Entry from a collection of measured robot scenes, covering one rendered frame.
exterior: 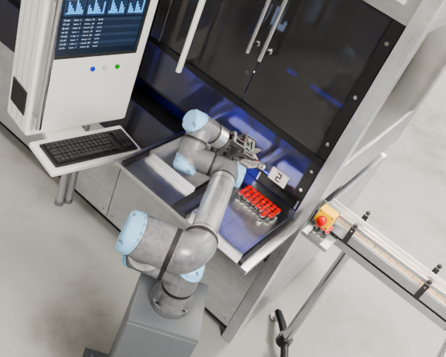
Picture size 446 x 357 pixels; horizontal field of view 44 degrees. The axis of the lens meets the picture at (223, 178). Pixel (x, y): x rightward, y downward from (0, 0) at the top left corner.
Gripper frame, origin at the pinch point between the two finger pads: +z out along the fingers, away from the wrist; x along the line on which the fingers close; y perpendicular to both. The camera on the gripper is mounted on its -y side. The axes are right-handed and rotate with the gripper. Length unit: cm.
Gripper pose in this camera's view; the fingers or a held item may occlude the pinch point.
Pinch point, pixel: (253, 161)
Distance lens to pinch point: 195.8
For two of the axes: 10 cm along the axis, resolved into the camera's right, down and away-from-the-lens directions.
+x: 1.4, -9.3, 3.5
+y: 7.6, -1.3, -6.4
